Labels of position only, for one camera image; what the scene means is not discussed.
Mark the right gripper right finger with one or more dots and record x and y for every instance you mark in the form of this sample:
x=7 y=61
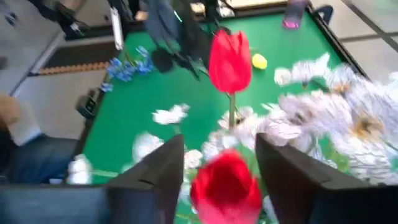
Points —
x=311 y=193

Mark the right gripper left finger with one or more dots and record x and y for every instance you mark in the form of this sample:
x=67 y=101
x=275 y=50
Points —
x=155 y=186

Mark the red artificial tulip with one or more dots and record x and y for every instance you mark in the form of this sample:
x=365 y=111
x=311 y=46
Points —
x=230 y=62
x=225 y=189

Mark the yellow artificial tulip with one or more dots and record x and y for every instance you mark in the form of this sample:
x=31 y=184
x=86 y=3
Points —
x=259 y=61

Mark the white artificial flower bunch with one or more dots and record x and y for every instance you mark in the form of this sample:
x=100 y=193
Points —
x=171 y=115
x=326 y=115

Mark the blue artificial flower bunch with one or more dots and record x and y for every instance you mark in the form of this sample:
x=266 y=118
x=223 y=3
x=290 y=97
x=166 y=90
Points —
x=124 y=70

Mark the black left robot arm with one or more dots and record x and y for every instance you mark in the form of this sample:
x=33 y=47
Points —
x=161 y=21

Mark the green table mat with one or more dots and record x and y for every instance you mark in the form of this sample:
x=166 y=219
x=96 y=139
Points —
x=174 y=93

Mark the person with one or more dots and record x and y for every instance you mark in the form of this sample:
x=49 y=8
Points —
x=37 y=158

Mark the silver metal bracket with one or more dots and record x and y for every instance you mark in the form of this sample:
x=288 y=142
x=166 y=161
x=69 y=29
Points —
x=116 y=29

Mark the black table-level camera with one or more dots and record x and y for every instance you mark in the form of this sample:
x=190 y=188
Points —
x=87 y=105

